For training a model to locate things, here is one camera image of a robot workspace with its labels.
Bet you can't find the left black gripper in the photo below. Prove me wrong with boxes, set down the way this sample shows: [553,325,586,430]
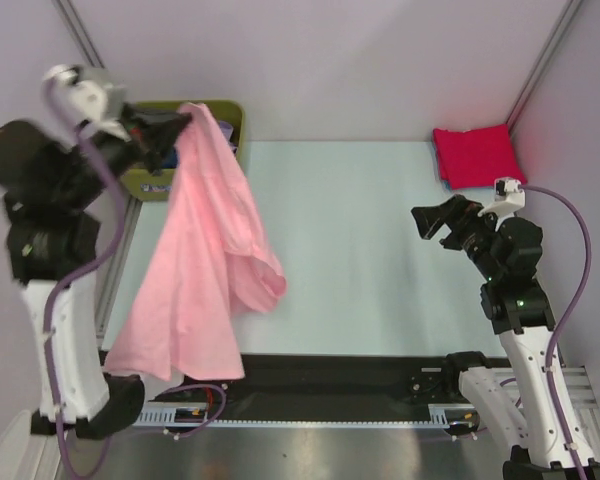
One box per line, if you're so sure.
[60,98,194,204]

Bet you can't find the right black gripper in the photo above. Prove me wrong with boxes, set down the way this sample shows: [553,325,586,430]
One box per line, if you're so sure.
[410,194,504,282]

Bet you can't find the pink t shirt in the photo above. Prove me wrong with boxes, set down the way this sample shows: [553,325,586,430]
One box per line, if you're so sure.
[104,103,287,382]

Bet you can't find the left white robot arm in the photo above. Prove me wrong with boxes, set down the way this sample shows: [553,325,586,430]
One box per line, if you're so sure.
[0,105,192,440]

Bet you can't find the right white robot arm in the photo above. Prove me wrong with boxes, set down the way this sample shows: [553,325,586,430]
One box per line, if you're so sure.
[411,195,600,479]

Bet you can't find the dark blue t shirt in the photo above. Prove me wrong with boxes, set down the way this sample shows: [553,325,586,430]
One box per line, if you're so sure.
[162,149,179,169]

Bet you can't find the olive green plastic bin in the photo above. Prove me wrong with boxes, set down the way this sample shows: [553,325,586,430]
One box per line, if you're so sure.
[121,99,246,202]

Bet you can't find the lilac t shirt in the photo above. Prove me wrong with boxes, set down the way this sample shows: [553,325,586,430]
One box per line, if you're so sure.
[217,120,238,154]

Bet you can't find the folded red t shirt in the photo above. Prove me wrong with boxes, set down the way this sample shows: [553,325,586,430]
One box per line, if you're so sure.
[432,124,527,191]

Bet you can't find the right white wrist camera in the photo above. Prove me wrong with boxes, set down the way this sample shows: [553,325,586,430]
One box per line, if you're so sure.
[478,177,526,219]

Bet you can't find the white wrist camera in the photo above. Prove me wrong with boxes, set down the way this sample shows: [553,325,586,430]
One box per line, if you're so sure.
[43,64,131,141]
[478,177,526,219]

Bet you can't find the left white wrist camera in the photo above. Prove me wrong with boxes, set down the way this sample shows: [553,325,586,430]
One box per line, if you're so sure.
[43,64,131,141]

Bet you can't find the left aluminium frame post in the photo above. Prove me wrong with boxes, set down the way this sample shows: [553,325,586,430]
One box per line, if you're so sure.
[51,0,105,68]

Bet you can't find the aluminium frame post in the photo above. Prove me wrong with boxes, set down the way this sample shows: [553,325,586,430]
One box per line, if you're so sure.
[51,0,105,68]
[506,0,584,135]

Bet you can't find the white slotted cable duct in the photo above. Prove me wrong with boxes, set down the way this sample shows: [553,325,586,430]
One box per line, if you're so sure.
[132,402,474,429]

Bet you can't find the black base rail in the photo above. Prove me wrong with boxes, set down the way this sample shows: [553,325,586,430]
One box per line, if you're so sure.
[144,352,496,424]

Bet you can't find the right aluminium frame post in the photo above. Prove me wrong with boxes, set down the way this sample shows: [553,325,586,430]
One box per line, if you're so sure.
[506,0,584,135]

